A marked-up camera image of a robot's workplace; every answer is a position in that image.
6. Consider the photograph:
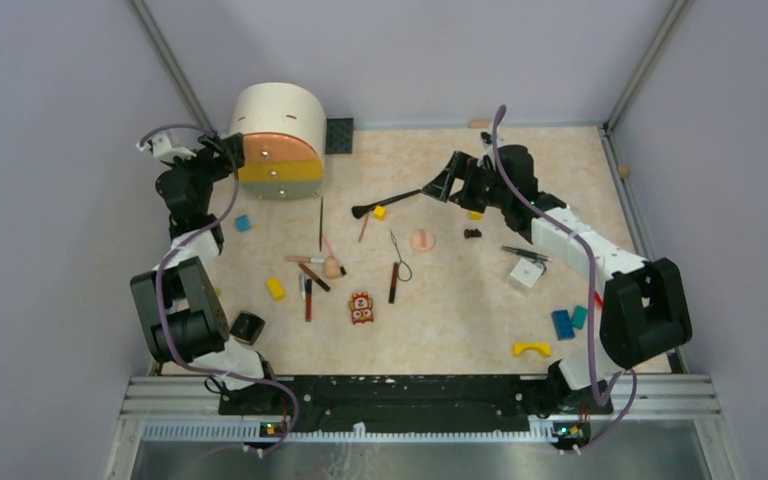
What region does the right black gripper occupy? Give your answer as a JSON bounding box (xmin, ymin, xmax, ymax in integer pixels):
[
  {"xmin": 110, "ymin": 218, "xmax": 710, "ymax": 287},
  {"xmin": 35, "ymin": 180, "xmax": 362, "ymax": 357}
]
[{"xmin": 421, "ymin": 151, "xmax": 510, "ymax": 214}]

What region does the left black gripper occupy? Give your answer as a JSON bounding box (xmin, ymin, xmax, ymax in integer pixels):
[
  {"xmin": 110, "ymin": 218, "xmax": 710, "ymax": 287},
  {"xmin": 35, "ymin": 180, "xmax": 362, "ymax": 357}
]
[{"xmin": 165, "ymin": 132, "xmax": 244, "ymax": 213}]

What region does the cream round drawer organizer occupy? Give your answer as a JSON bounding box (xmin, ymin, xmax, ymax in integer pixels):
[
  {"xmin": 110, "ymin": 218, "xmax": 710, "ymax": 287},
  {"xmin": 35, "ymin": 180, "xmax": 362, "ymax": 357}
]
[{"xmin": 228, "ymin": 82, "xmax": 327, "ymax": 200}]

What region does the thin black stick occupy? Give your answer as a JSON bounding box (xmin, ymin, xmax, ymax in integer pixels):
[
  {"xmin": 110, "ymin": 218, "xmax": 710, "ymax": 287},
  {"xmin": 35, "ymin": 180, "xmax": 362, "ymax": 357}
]
[{"xmin": 317, "ymin": 197, "xmax": 324, "ymax": 252}]

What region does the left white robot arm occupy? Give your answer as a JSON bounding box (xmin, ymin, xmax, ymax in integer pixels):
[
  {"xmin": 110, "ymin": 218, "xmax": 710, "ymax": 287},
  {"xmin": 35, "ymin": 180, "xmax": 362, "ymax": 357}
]
[{"xmin": 129, "ymin": 123, "xmax": 281, "ymax": 414}]

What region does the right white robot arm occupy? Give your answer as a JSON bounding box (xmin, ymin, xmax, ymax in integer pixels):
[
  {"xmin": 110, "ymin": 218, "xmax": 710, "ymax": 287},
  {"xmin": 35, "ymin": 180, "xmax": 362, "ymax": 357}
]
[{"xmin": 421, "ymin": 105, "xmax": 693, "ymax": 412}]

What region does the black makeup brush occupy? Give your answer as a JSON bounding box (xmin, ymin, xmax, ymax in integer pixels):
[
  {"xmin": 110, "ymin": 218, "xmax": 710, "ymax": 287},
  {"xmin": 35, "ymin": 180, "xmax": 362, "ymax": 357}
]
[{"xmin": 350, "ymin": 189, "xmax": 421, "ymax": 219}]

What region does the beige makeup sponge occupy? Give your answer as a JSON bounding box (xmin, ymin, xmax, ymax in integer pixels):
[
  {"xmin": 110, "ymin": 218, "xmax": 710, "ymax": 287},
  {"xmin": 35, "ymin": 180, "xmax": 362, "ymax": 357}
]
[{"xmin": 322, "ymin": 256, "xmax": 343, "ymax": 279}]

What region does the small black figurine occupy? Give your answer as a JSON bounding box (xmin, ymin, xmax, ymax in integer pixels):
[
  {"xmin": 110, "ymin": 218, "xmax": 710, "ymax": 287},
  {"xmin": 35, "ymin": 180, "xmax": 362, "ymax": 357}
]
[{"xmin": 463, "ymin": 229, "xmax": 483, "ymax": 239}]

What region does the small blue block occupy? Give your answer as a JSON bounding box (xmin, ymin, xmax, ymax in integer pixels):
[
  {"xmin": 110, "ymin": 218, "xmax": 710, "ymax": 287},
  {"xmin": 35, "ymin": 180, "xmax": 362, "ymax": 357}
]
[{"xmin": 234, "ymin": 215, "xmax": 251, "ymax": 232}]

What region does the pink round powder puff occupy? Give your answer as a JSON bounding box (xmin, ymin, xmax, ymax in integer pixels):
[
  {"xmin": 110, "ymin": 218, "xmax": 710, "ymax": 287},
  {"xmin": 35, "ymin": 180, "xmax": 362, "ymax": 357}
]
[{"xmin": 410, "ymin": 228, "xmax": 436, "ymax": 252}]

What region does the small yellow cube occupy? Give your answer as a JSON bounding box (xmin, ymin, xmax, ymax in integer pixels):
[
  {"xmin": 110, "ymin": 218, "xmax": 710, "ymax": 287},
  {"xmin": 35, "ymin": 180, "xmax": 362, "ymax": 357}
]
[{"xmin": 372, "ymin": 206, "xmax": 387, "ymax": 220}]

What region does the black hair loop tool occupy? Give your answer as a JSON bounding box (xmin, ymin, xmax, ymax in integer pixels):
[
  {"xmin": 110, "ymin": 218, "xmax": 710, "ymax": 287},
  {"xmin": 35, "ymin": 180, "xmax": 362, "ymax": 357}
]
[{"xmin": 389, "ymin": 230, "xmax": 413, "ymax": 282}]

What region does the black foam pad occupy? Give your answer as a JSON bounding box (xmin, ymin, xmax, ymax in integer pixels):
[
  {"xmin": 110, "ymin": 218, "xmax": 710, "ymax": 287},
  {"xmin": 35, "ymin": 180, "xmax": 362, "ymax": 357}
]
[{"xmin": 325, "ymin": 117, "xmax": 355, "ymax": 155}]

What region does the dark red lip gloss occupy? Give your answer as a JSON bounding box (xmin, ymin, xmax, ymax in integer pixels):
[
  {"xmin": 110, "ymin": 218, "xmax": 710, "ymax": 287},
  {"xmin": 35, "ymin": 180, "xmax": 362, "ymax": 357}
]
[{"xmin": 388, "ymin": 262, "xmax": 400, "ymax": 304}]

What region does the yellow wedge block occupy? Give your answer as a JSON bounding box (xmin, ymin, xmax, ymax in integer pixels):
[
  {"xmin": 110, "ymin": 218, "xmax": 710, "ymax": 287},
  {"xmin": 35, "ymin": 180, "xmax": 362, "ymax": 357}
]
[{"xmin": 266, "ymin": 277, "xmax": 286, "ymax": 301}]

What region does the nude concealer tube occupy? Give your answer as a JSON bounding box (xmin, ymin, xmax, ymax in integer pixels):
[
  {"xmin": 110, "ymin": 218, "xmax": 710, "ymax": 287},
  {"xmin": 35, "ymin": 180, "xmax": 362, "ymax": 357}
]
[{"xmin": 283, "ymin": 255, "xmax": 326, "ymax": 265}]

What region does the pink thin brush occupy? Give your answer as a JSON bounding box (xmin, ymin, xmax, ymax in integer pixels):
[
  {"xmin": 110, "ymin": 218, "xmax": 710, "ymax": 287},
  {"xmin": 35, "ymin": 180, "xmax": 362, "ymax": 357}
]
[{"xmin": 323, "ymin": 234, "xmax": 347, "ymax": 277}]

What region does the black compact case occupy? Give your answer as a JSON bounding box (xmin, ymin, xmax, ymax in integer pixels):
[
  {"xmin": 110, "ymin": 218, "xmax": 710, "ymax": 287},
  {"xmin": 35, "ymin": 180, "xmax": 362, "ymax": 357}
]
[{"xmin": 229, "ymin": 310, "xmax": 266, "ymax": 346}]

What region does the red owl number toy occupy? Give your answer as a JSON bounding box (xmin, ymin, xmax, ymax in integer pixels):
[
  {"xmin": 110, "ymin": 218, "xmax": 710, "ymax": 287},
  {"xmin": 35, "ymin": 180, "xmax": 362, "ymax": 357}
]
[{"xmin": 348, "ymin": 292, "xmax": 374, "ymax": 325}]

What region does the brown lipstick tube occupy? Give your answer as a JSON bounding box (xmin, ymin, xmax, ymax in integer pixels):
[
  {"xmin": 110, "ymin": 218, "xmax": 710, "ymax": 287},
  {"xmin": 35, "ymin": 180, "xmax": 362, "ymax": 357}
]
[{"xmin": 298, "ymin": 263, "xmax": 331, "ymax": 292}]

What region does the yellow arch block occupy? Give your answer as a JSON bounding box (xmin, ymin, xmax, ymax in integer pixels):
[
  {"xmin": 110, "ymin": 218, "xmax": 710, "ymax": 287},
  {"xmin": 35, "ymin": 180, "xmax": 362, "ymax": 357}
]
[{"xmin": 511, "ymin": 342, "xmax": 552, "ymax": 358}]

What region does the teal block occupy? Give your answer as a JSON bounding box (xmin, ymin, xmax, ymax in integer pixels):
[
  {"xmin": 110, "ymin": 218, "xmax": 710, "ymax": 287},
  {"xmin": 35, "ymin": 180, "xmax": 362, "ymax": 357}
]
[{"xmin": 571, "ymin": 305, "xmax": 589, "ymax": 330}]

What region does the blue lego brick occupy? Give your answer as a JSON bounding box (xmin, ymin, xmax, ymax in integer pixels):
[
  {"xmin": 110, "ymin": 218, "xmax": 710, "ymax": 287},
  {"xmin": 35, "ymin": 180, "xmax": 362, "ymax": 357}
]
[{"xmin": 551, "ymin": 310, "xmax": 575, "ymax": 341}]

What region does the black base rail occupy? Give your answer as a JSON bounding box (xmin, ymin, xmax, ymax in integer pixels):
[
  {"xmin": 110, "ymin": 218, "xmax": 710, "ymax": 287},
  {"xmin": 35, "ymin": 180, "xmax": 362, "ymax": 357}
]
[{"xmin": 212, "ymin": 374, "xmax": 613, "ymax": 433}]

